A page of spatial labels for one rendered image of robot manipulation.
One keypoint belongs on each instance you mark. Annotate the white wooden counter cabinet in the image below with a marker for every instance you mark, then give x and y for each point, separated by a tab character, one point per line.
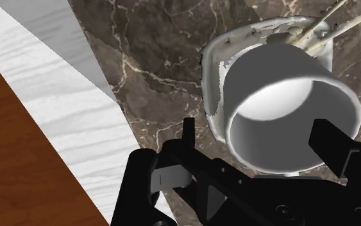
74	125

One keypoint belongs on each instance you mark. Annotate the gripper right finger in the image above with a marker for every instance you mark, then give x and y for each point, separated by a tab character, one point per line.
333	140

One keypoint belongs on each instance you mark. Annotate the pale thin stick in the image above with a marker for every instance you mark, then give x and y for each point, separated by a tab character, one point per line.
319	21
342	28

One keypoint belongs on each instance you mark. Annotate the white cylindrical cup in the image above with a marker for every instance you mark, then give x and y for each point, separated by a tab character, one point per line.
277	72

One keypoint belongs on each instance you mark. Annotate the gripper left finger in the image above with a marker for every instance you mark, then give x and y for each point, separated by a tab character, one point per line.
180	156

